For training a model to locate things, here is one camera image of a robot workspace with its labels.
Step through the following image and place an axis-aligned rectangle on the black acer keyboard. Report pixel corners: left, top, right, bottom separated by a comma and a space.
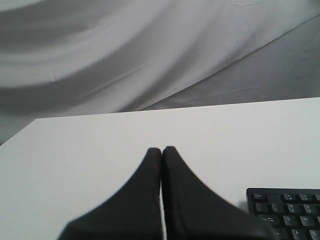
246, 188, 320, 240

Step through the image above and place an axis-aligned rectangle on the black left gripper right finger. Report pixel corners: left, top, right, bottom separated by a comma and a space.
161, 146, 277, 240

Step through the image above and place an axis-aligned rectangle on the grey backdrop cloth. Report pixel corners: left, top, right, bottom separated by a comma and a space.
0, 0, 320, 143

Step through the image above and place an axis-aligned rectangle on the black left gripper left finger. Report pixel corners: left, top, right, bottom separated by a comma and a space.
59, 148, 163, 240

